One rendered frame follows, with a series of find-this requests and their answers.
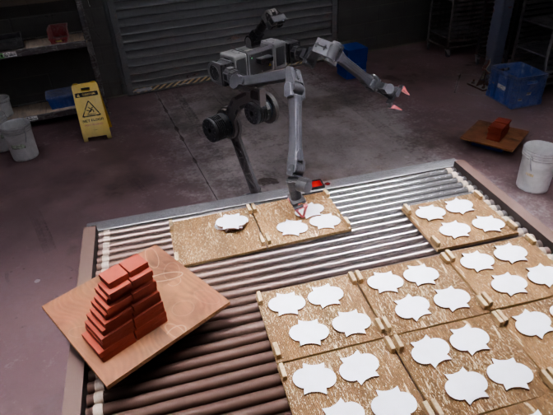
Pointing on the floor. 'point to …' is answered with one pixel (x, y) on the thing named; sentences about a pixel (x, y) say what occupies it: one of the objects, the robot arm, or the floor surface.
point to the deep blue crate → (517, 85)
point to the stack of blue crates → (355, 51)
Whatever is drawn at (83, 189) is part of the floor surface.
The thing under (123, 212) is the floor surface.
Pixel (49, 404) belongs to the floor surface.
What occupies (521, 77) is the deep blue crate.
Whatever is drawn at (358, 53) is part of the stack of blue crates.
